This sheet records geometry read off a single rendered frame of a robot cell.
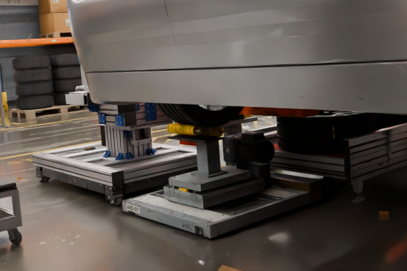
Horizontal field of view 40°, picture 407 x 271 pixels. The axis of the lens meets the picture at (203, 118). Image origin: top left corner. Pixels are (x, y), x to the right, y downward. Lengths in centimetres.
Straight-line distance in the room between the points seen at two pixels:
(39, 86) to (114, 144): 634
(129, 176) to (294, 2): 251
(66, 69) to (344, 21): 953
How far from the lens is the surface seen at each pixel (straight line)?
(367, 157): 353
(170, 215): 314
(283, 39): 145
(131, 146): 409
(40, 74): 1040
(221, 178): 324
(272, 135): 404
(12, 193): 316
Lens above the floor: 96
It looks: 7 degrees down
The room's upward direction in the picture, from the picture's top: 4 degrees counter-clockwise
